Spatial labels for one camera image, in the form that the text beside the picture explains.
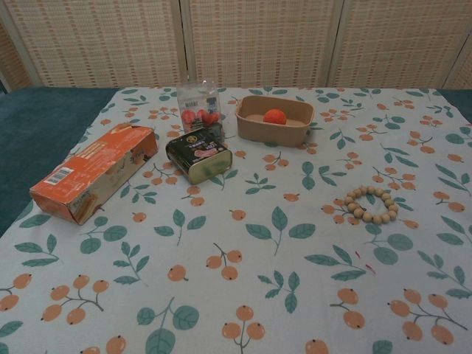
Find woven bamboo screen panel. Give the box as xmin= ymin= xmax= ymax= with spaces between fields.
xmin=337 ymin=0 xmax=472 ymax=91
xmin=0 ymin=0 xmax=187 ymax=89
xmin=0 ymin=14 xmax=40 ymax=92
xmin=180 ymin=0 xmax=346 ymax=89

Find orange cardboard snack box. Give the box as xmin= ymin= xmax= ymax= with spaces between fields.
xmin=29 ymin=124 xmax=156 ymax=226

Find orange ball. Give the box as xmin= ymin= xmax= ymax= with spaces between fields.
xmin=263 ymin=108 xmax=288 ymax=125

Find clear plastic box red items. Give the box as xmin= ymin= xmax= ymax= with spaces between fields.
xmin=176 ymin=77 xmax=226 ymax=143

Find small tan object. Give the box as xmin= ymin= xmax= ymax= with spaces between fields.
xmin=344 ymin=186 xmax=400 ymax=225

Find beige paper tray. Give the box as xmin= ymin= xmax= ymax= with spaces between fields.
xmin=235 ymin=95 xmax=315 ymax=144

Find floral leaf and berry tablecloth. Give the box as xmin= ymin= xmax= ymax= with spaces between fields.
xmin=0 ymin=87 xmax=472 ymax=354

